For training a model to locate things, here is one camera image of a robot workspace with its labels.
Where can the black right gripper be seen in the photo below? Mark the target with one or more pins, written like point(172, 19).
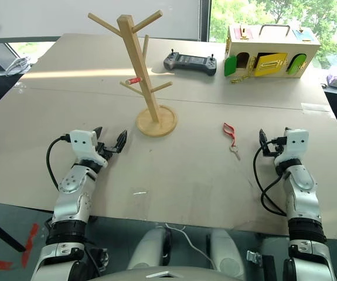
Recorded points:
point(273, 150)

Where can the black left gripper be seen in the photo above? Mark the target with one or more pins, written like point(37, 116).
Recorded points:
point(108, 150)

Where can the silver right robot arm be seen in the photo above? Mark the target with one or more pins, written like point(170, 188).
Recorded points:
point(301, 193)

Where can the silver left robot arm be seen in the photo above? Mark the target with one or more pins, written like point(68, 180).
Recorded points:
point(71, 190)

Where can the small red white cylinder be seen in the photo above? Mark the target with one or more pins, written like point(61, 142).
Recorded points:
point(134, 80)

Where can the wooden tree hanger stand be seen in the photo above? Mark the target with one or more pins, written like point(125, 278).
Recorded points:
point(144, 85)

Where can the wooden lock box with doors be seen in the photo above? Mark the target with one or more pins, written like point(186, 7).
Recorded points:
point(273, 47)

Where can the grey handheld remote controller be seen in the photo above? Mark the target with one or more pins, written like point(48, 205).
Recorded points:
point(190, 63)

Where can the white bundled cloth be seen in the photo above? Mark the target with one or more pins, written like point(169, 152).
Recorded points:
point(18, 65)

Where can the grey rounded robot leg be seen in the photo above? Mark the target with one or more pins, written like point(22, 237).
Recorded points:
point(226, 251)
point(150, 248)

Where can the metal caster wheel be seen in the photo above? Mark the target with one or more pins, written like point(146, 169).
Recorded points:
point(253, 257)

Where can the black table leg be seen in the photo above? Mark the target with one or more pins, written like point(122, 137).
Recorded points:
point(1, 231)

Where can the silver robot torso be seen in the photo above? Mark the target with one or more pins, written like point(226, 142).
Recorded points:
point(168, 274)

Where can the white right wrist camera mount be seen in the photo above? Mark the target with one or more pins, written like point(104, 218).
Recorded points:
point(294, 146)

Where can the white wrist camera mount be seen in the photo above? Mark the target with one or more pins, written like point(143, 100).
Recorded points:
point(294, 146)
point(83, 145)

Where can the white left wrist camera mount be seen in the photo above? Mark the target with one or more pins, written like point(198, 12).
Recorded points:
point(83, 145)

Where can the black window frame post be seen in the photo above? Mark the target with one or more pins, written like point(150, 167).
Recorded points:
point(205, 17)

